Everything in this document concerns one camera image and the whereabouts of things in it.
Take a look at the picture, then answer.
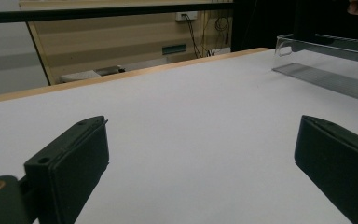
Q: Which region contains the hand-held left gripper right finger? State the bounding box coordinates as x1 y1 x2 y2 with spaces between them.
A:
294 115 358 224

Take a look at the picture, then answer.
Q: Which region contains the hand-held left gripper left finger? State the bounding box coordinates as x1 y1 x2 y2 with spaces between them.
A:
23 115 110 224

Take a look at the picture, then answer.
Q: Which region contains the teal desk handle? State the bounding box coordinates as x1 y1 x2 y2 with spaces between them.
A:
161 43 187 56

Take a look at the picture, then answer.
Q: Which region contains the black striped cable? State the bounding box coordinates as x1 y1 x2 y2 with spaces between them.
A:
183 13 203 59

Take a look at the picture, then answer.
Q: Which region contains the grey chair base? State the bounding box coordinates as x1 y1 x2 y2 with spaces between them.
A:
59 64 126 84

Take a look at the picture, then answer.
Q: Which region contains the black metal bar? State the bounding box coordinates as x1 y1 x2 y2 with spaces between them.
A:
0 2 235 25

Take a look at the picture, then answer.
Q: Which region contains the clear acrylic tray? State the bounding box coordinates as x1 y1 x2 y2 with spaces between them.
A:
271 33 358 106

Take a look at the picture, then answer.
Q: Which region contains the coiled thin cable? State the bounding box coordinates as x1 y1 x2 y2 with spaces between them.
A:
213 15 231 45

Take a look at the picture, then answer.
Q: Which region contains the white wall socket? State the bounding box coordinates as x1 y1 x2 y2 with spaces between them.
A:
175 11 199 21

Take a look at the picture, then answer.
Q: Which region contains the wooden shelf cabinet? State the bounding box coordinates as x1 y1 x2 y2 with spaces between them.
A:
18 0 233 86

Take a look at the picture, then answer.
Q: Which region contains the dark curtain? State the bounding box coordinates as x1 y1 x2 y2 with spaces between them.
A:
231 0 358 52

